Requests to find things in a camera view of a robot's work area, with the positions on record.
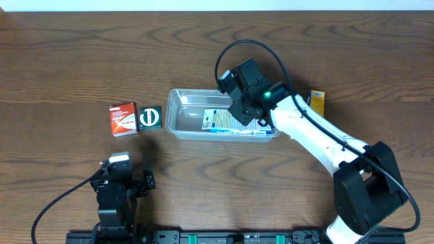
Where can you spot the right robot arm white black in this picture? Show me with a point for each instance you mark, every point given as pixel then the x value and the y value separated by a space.
pixel 368 186

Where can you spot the red orange small box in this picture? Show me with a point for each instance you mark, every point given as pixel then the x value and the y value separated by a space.
pixel 123 119

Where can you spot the dark green small box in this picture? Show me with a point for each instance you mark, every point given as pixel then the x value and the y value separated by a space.
pixel 150 118

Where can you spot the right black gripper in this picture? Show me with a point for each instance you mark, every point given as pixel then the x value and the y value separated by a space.
pixel 242 110

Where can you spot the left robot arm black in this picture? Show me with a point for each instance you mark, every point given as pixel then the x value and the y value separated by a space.
pixel 117 193

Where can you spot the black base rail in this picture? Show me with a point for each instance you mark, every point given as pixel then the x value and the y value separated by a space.
pixel 177 237

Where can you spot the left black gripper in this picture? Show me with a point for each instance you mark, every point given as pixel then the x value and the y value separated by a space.
pixel 142 184

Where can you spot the large blue white box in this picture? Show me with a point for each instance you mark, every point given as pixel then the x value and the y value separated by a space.
pixel 222 121

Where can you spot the clear plastic container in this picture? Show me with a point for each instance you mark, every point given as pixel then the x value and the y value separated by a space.
pixel 184 116

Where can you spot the yellow box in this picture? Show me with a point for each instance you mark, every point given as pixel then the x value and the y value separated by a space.
pixel 316 100

